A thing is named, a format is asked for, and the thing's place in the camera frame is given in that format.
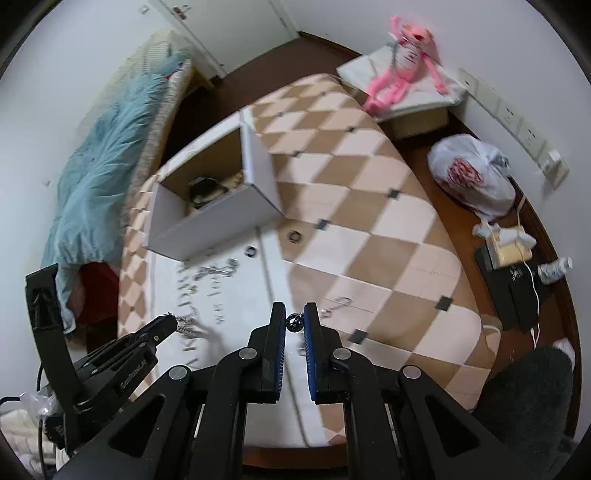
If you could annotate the yellow box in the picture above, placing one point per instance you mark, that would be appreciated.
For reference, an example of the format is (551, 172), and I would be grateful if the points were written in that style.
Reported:
(510, 254)

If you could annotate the clear plastic wrap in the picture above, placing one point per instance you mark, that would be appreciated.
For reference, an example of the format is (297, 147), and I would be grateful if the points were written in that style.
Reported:
(39, 404)

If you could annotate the white cardboard box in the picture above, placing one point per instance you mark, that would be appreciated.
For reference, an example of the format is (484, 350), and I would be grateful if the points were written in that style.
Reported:
(263, 175)

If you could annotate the person's dark trouser leg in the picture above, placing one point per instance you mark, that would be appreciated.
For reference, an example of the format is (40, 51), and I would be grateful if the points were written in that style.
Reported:
(526, 406)

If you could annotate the white plastic bag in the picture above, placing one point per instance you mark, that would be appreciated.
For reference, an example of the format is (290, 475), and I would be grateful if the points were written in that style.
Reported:
(480, 184)

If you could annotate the white cloth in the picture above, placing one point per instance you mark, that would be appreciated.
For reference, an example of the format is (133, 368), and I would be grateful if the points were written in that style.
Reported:
(18, 438)

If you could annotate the crumpled white tissue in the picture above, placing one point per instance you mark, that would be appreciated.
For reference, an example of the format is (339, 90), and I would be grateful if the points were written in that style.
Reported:
(512, 236)

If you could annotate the beige bedside cabinet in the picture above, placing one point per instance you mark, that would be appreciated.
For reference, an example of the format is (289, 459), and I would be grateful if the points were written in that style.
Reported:
(422, 122)

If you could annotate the pink plush toy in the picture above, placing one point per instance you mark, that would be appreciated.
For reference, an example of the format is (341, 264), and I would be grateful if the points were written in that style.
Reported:
(392, 87)

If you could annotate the person's white sock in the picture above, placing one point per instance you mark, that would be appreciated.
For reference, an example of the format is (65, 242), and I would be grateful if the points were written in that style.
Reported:
(565, 350)

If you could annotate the brown checkered blanket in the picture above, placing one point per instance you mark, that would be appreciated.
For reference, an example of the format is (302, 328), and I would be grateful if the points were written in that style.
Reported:
(369, 184)

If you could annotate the small white bottle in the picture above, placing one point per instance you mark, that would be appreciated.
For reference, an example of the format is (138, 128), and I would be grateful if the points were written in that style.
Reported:
(554, 270)

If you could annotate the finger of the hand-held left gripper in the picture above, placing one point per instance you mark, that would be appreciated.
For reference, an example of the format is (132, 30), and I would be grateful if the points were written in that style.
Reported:
(154, 328)
(124, 374)

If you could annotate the black item in box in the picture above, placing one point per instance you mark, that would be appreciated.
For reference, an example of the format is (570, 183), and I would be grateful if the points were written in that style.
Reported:
(203, 190)

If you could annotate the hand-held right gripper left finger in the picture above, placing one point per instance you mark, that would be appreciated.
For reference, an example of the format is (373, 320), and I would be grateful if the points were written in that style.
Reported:
(279, 344)

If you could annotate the white charger plug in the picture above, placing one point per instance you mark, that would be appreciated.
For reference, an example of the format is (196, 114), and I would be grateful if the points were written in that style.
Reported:
(554, 168)

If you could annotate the blue quilt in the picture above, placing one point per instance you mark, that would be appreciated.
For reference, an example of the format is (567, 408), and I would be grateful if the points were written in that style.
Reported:
(101, 161)

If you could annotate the red bed sheet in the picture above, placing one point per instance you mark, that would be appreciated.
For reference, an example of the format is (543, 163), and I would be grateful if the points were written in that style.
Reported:
(99, 290)

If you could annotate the white door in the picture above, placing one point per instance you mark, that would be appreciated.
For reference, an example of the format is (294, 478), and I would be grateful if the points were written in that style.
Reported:
(240, 27)

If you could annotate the black box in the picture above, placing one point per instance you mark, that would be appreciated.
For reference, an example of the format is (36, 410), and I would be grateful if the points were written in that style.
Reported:
(517, 290)

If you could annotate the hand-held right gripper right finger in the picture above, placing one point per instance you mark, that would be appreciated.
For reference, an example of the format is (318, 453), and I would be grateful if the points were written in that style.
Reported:
(311, 353)

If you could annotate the white wall socket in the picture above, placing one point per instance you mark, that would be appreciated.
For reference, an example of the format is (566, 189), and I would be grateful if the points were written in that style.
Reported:
(533, 138)
(480, 90)
(510, 116)

